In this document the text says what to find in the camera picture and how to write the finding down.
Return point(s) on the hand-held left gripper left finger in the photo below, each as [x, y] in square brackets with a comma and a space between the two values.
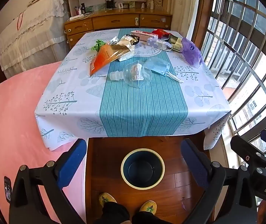
[71, 165]

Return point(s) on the clear plastic bottle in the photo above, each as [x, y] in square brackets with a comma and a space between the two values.
[135, 73]

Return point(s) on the purple star-print box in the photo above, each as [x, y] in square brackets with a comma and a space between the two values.
[157, 43]

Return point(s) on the white gold black packet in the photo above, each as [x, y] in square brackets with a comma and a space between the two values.
[124, 41]

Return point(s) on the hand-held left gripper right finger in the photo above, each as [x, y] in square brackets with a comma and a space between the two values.
[194, 165]

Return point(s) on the green and yellow box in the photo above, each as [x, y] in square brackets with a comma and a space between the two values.
[176, 42]

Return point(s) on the window with metal grille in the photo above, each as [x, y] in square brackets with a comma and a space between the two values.
[252, 16]

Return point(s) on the wooden dresser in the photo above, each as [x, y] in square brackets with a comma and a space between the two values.
[114, 22]

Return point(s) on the blue bin with cream rim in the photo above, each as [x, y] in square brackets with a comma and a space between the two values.
[142, 171]

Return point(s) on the pink blanket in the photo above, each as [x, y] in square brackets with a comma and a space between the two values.
[14, 121]

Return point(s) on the black photo frame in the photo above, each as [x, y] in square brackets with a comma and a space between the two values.
[110, 4]

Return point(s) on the blue face mask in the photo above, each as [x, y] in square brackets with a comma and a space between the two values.
[157, 66]

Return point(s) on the orange snack bag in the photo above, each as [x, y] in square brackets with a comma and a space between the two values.
[102, 58]

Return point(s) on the white drawer lock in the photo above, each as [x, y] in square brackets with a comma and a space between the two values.
[137, 21]

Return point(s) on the tree-print teal striped tablecloth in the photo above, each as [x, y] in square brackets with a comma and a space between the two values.
[142, 107]

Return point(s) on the red plastic bag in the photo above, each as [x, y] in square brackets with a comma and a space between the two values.
[162, 33]

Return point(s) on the beige curtain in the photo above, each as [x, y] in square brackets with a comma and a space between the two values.
[182, 4]

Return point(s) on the white lace furniture cover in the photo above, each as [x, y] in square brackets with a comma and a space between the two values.
[30, 39]

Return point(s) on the white power strip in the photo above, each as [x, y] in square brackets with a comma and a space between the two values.
[80, 16]

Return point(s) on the white bottles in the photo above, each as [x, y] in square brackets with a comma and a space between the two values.
[150, 4]

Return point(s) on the crumpled green paper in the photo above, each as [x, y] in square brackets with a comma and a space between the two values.
[98, 44]

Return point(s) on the purple plastic bag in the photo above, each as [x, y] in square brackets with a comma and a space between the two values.
[192, 52]

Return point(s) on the pink and red box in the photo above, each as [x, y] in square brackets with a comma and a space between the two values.
[144, 35]

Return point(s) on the small purple scrap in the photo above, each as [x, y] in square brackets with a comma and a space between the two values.
[183, 204]

